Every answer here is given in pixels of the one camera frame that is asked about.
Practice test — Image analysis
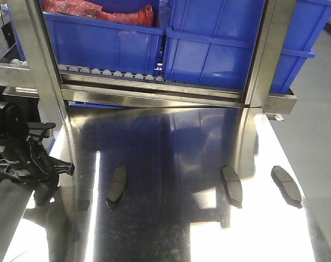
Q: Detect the left blue plastic bin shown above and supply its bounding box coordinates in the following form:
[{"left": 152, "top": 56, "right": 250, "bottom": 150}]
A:
[{"left": 2, "top": 0, "right": 166, "bottom": 78}]

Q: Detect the stainless steel roller rack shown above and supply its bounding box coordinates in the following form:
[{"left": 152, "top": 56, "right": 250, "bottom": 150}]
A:
[{"left": 0, "top": 1, "right": 297, "bottom": 122}]

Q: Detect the red bubble wrap bag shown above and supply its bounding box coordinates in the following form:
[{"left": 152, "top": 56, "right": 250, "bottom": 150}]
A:
[{"left": 42, "top": 1, "right": 154, "bottom": 27}]

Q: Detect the right blue plastic bin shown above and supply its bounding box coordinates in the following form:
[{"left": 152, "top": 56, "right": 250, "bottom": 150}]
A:
[{"left": 163, "top": 0, "right": 331, "bottom": 94}]

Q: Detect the blue plastic bin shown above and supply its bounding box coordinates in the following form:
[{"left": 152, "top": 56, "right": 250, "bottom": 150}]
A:
[
  {"left": 163, "top": 0, "right": 331, "bottom": 94},
  {"left": 2, "top": 0, "right": 166, "bottom": 78}
]

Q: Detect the brake pad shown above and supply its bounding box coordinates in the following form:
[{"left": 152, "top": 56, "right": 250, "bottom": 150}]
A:
[
  {"left": 221, "top": 165, "right": 243, "bottom": 209},
  {"left": 271, "top": 165, "right": 303, "bottom": 209},
  {"left": 33, "top": 183, "right": 57, "bottom": 206},
  {"left": 105, "top": 166, "right": 128, "bottom": 209}
]

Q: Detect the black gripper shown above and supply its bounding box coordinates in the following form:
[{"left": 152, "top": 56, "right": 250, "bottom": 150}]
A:
[{"left": 0, "top": 102, "right": 75, "bottom": 206}]

